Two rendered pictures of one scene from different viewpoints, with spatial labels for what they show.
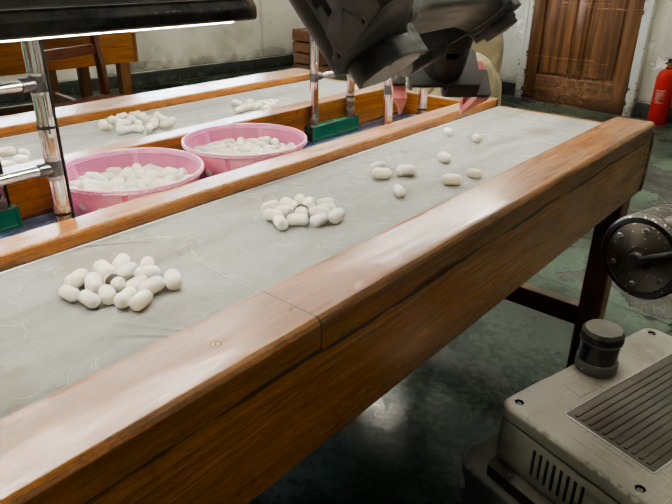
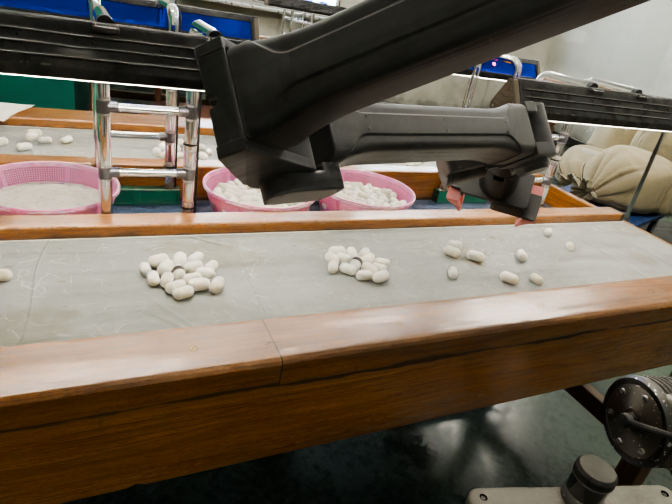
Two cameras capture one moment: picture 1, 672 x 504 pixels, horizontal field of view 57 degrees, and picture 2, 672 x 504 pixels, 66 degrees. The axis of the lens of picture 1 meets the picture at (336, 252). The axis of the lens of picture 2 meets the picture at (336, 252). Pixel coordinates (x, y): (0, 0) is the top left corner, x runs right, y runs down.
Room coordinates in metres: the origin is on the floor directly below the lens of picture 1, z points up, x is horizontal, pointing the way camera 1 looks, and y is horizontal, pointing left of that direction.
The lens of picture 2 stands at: (0.08, -0.21, 1.20)
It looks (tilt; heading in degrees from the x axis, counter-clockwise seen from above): 26 degrees down; 20
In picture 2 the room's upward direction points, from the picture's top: 11 degrees clockwise
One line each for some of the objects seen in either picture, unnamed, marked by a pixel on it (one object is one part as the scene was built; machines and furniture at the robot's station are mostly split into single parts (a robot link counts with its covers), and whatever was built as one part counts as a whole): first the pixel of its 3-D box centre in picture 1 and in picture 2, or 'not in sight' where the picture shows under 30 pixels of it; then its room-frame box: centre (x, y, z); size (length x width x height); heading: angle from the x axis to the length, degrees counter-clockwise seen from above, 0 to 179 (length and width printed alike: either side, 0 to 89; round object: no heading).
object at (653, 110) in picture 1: (664, 90); not in sight; (4.71, -2.45, 0.25); 0.18 x 0.14 x 0.49; 134
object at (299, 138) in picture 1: (246, 159); (361, 203); (1.30, 0.20, 0.72); 0.27 x 0.27 x 0.10
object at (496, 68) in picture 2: not in sight; (462, 61); (1.80, 0.14, 1.08); 0.62 x 0.08 x 0.07; 139
